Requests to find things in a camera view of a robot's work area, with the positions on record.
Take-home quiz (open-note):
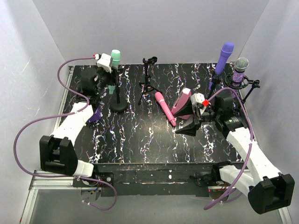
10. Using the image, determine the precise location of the teal green microphone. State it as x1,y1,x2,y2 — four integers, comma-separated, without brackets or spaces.
108,49,121,95

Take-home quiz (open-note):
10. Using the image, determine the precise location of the pink microphone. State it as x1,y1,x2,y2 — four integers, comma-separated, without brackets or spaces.
155,92,176,127

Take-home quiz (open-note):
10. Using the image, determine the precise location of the round base stand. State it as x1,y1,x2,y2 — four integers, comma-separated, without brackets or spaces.
207,73,221,99
110,74,128,112

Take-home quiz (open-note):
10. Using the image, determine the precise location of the round base stand front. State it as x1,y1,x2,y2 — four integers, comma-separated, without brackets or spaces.
207,73,221,99

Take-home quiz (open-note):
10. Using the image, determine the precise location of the black tripod mic stand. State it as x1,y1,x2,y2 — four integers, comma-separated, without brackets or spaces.
138,56,162,105

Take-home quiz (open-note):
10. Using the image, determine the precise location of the glitter purple microphone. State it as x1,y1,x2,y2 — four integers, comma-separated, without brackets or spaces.
230,57,249,90

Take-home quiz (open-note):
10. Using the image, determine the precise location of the purple plastic microphone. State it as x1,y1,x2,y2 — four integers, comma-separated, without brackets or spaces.
214,42,234,76

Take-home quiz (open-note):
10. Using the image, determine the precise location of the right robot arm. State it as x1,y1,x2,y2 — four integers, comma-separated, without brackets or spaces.
173,91,295,214

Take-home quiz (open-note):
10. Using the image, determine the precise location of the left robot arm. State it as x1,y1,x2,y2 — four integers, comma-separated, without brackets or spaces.
39,66,118,177

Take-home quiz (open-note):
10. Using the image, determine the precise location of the pink metronome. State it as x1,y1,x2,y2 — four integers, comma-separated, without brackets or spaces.
171,88,192,120

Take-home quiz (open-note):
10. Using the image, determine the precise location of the purple metronome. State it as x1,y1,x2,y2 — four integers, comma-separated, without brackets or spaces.
87,109,101,123

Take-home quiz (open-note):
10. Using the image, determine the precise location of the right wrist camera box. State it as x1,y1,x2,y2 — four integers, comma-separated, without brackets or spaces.
191,93,206,110

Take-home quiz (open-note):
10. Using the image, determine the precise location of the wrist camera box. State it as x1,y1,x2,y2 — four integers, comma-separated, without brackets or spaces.
191,93,206,110
95,53,112,73

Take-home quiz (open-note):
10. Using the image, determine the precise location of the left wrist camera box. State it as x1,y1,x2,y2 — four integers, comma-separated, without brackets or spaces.
95,53,112,73

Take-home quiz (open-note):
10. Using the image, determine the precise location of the shock mount tripod stand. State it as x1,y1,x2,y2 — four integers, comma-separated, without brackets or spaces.
224,73,260,104

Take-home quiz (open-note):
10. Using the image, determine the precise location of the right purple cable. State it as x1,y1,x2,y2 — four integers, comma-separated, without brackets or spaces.
203,87,255,210

